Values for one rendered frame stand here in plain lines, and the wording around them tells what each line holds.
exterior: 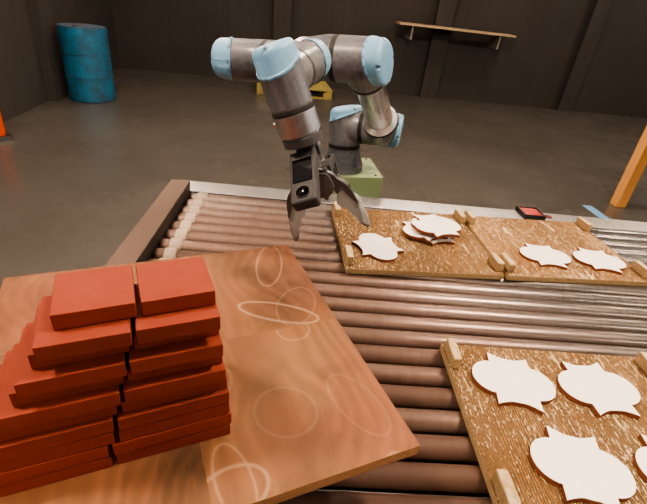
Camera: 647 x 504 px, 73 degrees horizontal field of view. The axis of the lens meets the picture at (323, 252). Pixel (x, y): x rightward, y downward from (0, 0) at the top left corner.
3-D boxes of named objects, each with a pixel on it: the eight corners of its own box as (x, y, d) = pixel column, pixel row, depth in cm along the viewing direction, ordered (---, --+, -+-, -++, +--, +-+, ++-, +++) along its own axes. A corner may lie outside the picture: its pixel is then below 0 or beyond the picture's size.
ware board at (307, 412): (6, 286, 74) (3, 277, 73) (287, 252, 93) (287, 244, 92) (-101, 638, 35) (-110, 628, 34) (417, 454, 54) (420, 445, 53)
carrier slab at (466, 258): (331, 211, 136) (331, 207, 136) (455, 218, 142) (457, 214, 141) (345, 273, 107) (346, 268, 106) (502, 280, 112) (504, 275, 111)
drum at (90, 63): (79, 92, 598) (66, 20, 554) (122, 96, 605) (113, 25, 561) (61, 101, 550) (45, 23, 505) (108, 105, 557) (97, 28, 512)
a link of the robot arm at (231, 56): (305, 32, 121) (204, 23, 79) (342, 34, 118) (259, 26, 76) (303, 77, 126) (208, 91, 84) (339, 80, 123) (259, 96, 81)
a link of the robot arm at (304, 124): (310, 110, 71) (265, 124, 73) (319, 137, 73) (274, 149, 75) (317, 99, 77) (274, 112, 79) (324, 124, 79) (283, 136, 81)
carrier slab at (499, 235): (459, 219, 142) (460, 214, 141) (575, 226, 147) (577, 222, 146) (506, 280, 112) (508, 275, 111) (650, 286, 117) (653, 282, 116)
